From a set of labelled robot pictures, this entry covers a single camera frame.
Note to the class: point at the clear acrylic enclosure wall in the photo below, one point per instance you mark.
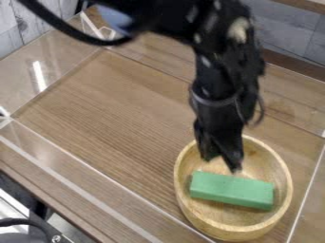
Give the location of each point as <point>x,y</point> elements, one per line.
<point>97,122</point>

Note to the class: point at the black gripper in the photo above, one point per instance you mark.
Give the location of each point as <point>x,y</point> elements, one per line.
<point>223,109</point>

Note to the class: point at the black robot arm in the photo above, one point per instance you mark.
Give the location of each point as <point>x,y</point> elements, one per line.
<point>216,29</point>

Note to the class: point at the round wooden bowl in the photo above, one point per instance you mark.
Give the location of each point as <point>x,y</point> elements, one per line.
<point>223,221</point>

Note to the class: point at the black metal frame bracket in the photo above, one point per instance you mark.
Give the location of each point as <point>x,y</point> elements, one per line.
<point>49,227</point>

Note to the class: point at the green rectangular block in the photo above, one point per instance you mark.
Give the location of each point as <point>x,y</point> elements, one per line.
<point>243,192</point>

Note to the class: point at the clear acrylic corner bracket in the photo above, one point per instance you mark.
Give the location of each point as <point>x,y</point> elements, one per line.
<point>101,33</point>

